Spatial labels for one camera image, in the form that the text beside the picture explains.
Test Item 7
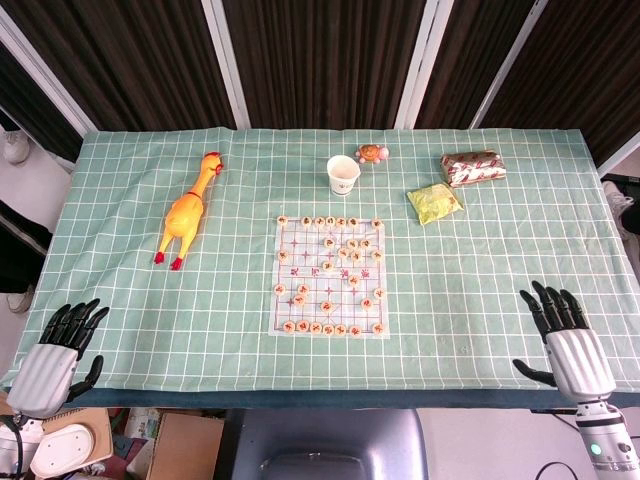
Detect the yellow rubber chicken toy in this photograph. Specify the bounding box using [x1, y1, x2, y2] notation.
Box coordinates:
[153, 152, 225, 272]

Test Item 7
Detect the brown silver foil packet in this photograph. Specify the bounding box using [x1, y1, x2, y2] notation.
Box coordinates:
[439, 147, 508, 189]

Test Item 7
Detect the white oval robot cover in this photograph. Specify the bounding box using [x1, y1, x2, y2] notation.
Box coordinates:
[29, 423, 99, 479]

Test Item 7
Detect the white paper cup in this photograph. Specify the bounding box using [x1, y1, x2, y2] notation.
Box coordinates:
[326, 154, 362, 198]

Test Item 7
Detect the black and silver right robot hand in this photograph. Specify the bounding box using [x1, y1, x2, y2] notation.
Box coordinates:
[512, 280, 617, 405]

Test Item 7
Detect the chinese chess board with pieces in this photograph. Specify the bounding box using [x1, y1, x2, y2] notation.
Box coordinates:
[269, 217, 390, 340]

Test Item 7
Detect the brown spiral notebook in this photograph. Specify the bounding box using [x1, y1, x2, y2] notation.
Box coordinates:
[42, 407, 114, 464]

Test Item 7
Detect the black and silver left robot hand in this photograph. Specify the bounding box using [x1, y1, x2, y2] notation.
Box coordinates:
[7, 298, 110, 419]

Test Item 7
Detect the green checked tablecloth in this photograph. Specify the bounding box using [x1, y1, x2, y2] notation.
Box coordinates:
[0, 127, 640, 396]

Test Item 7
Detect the white frame post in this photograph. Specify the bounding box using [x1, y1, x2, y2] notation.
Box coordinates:
[0, 17, 87, 137]
[468, 0, 551, 130]
[397, 0, 446, 130]
[202, 0, 251, 130]

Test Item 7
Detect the yellow green snack packet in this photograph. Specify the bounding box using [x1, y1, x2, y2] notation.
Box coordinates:
[405, 182, 465, 227]

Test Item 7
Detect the brown cardboard box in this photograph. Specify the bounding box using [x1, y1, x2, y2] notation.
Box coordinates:
[144, 412, 225, 480]

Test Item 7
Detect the orange turtle toy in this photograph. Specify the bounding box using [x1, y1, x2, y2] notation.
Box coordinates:
[355, 144, 391, 165]

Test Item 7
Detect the black cable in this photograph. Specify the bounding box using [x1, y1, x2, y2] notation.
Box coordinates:
[532, 405, 597, 480]

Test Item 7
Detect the printed paper box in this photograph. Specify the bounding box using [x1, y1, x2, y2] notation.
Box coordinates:
[122, 407, 166, 444]

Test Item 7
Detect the white sneaker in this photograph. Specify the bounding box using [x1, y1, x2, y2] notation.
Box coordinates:
[4, 284, 37, 315]
[0, 127, 32, 165]
[601, 179, 640, 236]

